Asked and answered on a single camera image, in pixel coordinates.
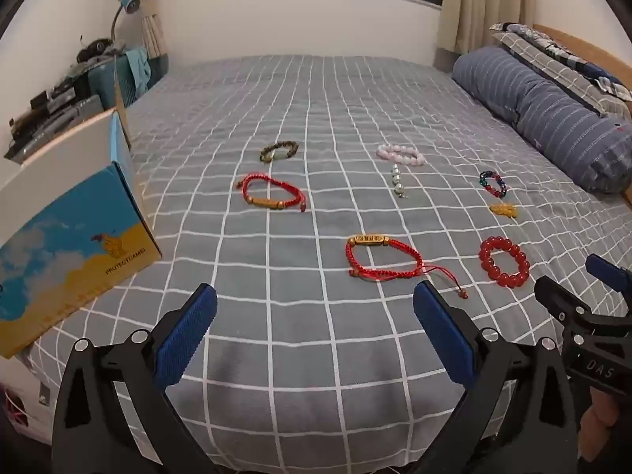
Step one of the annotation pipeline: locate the pink bead bracelet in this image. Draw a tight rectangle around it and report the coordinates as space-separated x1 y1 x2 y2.
376 144 426 166

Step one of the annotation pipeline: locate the person's right hand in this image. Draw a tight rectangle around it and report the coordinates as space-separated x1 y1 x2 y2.
580 392 622 450

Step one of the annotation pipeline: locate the red cord bracelet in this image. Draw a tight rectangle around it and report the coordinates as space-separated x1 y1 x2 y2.
344 233 470 299
237 173 308 213

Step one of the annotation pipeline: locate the teal suitcase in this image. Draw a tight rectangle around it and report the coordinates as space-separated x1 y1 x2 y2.
86 56 169 109

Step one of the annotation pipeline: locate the plaid folded blanket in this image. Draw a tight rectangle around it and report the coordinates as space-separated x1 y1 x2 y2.
489 22 632 119

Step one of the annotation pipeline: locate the tied beige curtain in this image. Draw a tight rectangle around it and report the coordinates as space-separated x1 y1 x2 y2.
141 12 166 60

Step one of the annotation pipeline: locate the pile of dark electronics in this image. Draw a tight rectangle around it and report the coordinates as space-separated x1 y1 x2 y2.
5 36 119 161

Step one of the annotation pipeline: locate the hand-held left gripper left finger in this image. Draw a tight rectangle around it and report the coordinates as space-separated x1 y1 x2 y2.
52 284 218 474

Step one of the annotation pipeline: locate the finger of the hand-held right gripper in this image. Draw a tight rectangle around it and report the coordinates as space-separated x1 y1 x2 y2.
534 275 593 329
586 254 632 307

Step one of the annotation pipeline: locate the blue desk lamp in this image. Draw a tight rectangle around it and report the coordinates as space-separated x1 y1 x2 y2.
111 0 141 45

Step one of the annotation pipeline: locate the blue striped bolster pillow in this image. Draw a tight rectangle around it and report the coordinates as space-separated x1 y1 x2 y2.
451 46 632 193

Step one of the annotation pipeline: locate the wooden headboard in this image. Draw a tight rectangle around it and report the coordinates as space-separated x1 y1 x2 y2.
533 24 632 85

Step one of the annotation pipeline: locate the multicolour bead bracelet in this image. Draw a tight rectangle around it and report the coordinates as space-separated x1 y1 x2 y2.
479 170 508 198

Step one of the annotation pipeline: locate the blue and yellow cardboard box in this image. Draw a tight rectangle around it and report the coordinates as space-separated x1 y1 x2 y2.
0 54 163 360

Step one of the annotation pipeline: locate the teal cloth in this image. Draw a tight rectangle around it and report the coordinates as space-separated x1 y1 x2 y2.
124 48 153 90

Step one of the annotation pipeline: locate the brown bead bracelet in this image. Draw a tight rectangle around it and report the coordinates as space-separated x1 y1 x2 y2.
260 142 299 164

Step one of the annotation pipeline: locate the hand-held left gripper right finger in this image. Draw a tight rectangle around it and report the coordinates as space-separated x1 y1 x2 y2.
412 280 578 474

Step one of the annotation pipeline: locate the red bead bracelet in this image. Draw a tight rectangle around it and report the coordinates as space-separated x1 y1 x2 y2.
478 236 530 288

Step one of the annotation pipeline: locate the grey checked bedsheet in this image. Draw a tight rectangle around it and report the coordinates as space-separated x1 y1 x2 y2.
20 54 632 470

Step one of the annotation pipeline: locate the pearl bead strand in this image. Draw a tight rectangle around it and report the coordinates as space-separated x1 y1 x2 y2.
391 163 410 199

